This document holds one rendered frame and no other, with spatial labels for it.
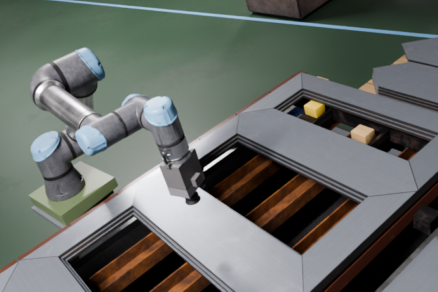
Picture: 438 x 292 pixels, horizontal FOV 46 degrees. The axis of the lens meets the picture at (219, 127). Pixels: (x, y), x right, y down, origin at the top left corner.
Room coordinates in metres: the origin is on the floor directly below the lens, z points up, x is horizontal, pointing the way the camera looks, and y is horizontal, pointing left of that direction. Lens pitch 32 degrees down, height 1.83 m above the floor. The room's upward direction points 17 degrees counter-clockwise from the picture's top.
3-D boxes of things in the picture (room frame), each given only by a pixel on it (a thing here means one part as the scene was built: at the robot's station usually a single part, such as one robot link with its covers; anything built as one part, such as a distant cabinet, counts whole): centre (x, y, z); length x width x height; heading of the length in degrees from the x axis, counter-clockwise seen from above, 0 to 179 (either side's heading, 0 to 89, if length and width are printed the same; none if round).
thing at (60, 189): (1.66, 0.63, 0.78); 0.15 x 0.15 x 0.10
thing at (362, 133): (1.35, -0.45, 0.79); 0.06 x 0.05 x 0.04; 30
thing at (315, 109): (1.59, -0.36, 0.79); 0.06 x 0.05 x 0.04; 30
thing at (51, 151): (1.66, 0.62, 0.90); 0.13 x 0.12 x 0.14; 121
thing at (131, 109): (1.18, 0.19, 1.20); 0.11 x 0.11 x 0.08; 31
